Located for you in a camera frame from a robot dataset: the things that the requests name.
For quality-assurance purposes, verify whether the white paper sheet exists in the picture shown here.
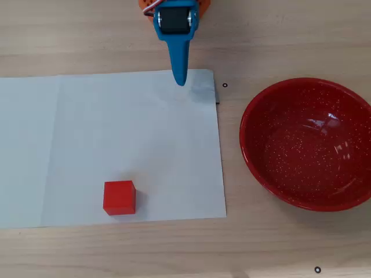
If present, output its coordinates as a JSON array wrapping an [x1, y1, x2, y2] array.
[[0, 75, 60, 230], [40, 68, 228, 228]]

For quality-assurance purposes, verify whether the red cube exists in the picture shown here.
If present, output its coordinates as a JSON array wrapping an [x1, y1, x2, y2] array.
[[103, 180, 137, 217]]

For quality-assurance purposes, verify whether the blue gripper, black servo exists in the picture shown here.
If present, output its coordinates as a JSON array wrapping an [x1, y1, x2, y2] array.
[[153, 0, 201, 87]]

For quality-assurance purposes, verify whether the red speckled bowl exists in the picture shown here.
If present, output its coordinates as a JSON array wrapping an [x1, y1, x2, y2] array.
[[239, 77, 371, 213]]

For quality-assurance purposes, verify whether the red white black servo cable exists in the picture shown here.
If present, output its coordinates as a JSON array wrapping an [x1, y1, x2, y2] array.
[[141, 0, 159, 17]]

